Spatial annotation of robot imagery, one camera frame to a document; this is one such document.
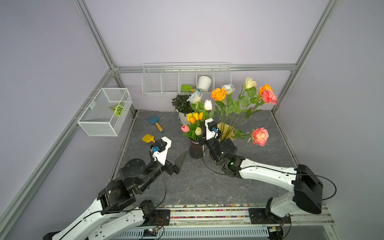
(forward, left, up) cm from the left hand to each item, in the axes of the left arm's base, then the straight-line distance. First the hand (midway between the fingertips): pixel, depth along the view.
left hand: (178, 146), depth 58 cm
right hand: (+14, -11, -2) cm, 18 cm away
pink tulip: (+13, -3, -6) cm, 15 cm away
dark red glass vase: (+14, -7, -29) cm, 32 cm away
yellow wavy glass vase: (+19, -26, -18) cm, 37 cm away
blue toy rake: (+48, +23, -37) cm, 64 cm away
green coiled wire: (+30, +34, -7) cm, 46 cm away
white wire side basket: (+28, +42, -10) cm, 51 cm away
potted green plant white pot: (+44, -1, -21) cm, 48 cm away
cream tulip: (+11, -9, -5) cm, 15 cm away
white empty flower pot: (+47, -15, -5) cm, 50 cm away
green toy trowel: (+52, -4, -11) cm, 53 cm away
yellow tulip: (+19, -5, -5) cm, 21 cm away
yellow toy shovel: (+32, +26, -38) cm, 56 cm away
